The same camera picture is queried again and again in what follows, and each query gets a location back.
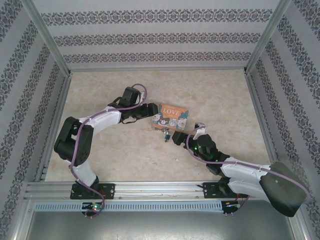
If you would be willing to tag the small metal key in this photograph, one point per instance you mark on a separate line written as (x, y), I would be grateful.
(166, 141)

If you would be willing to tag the orange LOVE bear print box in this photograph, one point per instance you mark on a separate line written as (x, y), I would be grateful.
(170, 116)

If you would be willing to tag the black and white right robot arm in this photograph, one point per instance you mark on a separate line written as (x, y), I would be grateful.
(282, 190)

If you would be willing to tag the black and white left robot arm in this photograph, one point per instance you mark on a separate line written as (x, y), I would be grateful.
(72, 142)

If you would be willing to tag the grey metal panel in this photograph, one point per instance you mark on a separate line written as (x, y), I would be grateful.
(160, 226)

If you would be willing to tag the left controller board green light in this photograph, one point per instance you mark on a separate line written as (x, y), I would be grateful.
(93, 206)

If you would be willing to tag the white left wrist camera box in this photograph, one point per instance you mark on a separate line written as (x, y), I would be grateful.
(142, 96)

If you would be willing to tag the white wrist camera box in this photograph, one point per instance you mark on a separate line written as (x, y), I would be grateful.
(142, 96)
(200, 128)

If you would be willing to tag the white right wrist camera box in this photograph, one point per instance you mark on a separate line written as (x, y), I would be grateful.
(200, 128)

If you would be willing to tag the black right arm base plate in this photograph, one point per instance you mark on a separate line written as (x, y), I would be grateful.
(210, 190)

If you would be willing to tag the aluminium mounting rail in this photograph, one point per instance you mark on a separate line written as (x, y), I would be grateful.
(157, 190)

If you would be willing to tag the aluminium frame side rail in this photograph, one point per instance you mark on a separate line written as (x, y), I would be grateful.
(263, 125)
(53, 127)

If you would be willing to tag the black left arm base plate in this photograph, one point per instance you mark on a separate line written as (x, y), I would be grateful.
(108, 191)

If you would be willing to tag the aluminium frame post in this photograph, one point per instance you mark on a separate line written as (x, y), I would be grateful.
(47, 37)
(267, 37)

